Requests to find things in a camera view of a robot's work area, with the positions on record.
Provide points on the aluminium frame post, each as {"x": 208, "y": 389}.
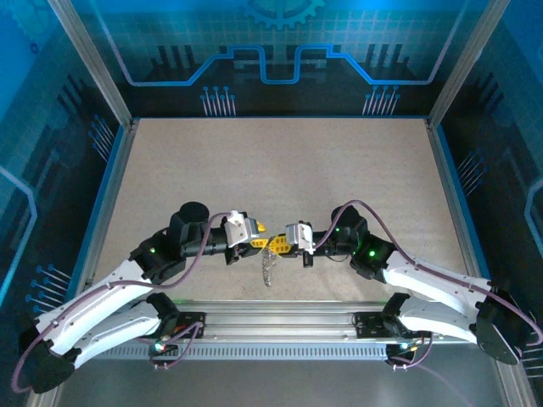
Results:
{"x": 466, "y": 63}
{"x": 91, "y": 63}

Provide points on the blue table edge strip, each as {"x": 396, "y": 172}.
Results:
{"x": 468, "y": 212}
{"x": 96, "y": 212}

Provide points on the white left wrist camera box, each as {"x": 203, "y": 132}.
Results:
{"x": 239, "y": 229}

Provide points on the long aluminium base rail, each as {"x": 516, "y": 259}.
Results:
{"x": 275, "y": 322}

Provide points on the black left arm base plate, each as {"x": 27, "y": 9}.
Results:
{"x": 188, "y": 324}

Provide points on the blue circuit-print acrylic panel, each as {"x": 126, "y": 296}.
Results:
{"x": 34, "y": 127}
{"x": 509, "y": 127}

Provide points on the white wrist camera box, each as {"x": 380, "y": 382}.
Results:
{"x": 299, "y": 237}
{"x": 239, "y": 229}

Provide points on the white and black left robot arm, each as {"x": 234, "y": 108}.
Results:
{"x": 93, "y": 297}

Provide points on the brushed metal plate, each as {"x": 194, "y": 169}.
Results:
{"x": 275, "y": 386}

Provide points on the small controller board with LEDs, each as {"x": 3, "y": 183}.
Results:
{"x": 401, "y": 348}
{"x": 163, "y": 348}

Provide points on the blue gear-print acrylic panel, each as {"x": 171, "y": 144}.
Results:
{"x": 271, "y": 25}

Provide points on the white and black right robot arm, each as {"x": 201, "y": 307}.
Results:
{"x": 432, "y": 280}

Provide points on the aluminium table edge rail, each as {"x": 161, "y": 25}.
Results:
{"x": 457, "y": 212}
{"x": 106, "y": 212}

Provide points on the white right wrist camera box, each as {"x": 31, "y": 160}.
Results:
{"x": 299, "y": 237}

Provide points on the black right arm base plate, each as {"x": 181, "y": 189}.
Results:
{"x": 369, "y": 328}

